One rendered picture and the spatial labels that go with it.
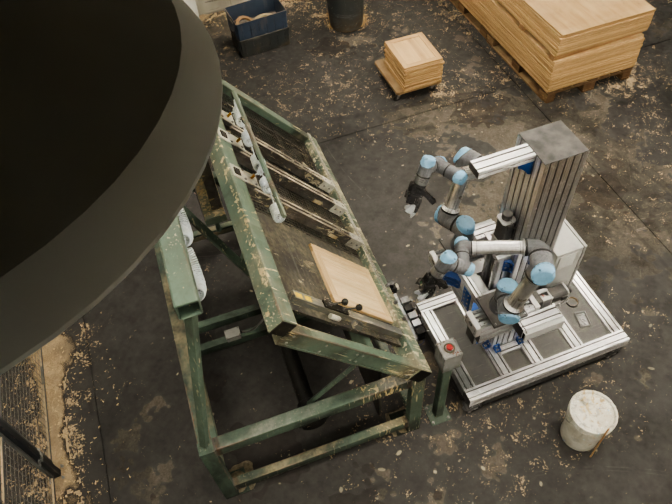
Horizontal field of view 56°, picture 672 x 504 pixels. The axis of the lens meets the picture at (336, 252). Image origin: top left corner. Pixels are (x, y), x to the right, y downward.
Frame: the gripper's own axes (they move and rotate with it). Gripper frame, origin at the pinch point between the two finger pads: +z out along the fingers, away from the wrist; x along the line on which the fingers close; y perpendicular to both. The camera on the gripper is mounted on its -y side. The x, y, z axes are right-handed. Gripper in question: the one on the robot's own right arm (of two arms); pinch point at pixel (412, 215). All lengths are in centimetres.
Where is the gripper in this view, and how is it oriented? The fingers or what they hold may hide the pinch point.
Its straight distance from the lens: 347.3
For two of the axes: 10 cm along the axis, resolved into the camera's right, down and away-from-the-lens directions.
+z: -2.5, 8.2, 5.2
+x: 0.3, 5.4, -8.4
